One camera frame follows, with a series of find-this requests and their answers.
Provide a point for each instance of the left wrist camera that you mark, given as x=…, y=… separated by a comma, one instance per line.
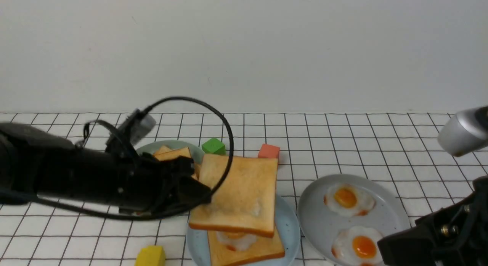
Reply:
x=137, y=126

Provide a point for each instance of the fried egg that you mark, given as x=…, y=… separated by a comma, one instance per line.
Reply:
x=347, y=200
x=357, y=246
x=236, y=241

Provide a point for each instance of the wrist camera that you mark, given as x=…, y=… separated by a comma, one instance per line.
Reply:
x=137, y=126
x=465, y=132

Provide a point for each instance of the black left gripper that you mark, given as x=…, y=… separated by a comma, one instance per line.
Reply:
x=171, y=187

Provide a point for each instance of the orange cube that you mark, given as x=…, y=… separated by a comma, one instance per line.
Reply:
x=269, y=151

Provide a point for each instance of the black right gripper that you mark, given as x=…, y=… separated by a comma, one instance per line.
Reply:
x=452, y=236

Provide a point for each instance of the pale green plate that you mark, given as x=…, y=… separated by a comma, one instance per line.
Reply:
x=196, y=152

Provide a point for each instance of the grey plate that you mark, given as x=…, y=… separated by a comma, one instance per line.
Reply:
x=320, y=226

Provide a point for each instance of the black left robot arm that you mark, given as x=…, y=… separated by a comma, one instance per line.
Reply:
x=43, y=168

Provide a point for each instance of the green cube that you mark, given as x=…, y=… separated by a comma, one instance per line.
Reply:
x=214, y=146

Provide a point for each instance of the toast slice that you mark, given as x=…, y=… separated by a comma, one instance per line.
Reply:
x=162, y=149
x=185, y=152
x=264, y=249
x=244, y=203

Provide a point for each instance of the light blue plate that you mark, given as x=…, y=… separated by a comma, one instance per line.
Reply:
x=197, y=242

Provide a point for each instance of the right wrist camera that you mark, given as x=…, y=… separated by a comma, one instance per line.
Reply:
x=465, y=132

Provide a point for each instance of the yellow block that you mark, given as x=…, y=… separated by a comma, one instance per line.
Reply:
x=152, y=255

